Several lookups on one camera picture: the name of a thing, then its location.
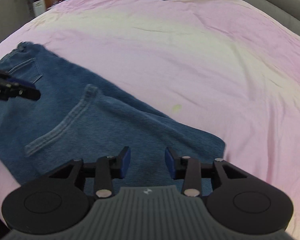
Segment blue denim jeans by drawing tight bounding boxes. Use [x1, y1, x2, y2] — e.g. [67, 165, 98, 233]
[0, 42, 225, 190]

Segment white small cabinet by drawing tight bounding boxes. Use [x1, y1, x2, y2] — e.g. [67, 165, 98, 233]
[33, 0, 46, 17]

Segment pink floral bed duvet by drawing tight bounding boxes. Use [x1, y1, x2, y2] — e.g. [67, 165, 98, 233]
[0, 0, 300, 239]

